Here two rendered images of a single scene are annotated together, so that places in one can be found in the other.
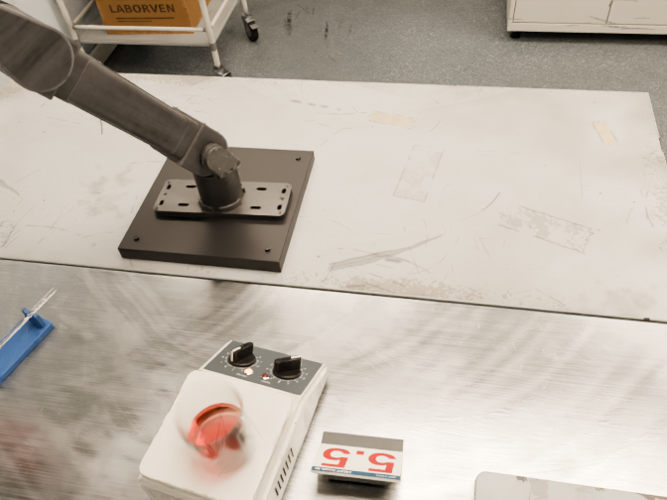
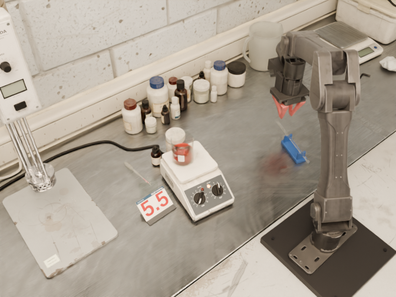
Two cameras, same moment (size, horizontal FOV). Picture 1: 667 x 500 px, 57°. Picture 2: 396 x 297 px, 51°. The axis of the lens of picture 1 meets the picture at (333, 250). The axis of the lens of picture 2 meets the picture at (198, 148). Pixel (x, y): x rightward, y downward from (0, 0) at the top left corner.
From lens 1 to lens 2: 94 cm
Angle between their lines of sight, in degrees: 75
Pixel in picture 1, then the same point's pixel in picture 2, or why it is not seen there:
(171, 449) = (195, 148)
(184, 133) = (322, 188)
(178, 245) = (304, 210)
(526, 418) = (115, 266)
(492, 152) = not seen: outside the picture
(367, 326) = (201, 250)
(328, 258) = (251, 264)
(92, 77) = (324, 126)
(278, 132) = not seen: outside the picture
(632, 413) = not seen: outside the picture
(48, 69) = (313, 99)
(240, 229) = (295, 237)
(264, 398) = (188, 175)
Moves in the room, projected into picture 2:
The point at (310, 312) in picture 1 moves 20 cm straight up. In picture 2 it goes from (228, 237) to (233, 188)
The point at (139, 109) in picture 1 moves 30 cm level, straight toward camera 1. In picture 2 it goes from (324, 158) to (197, 130)
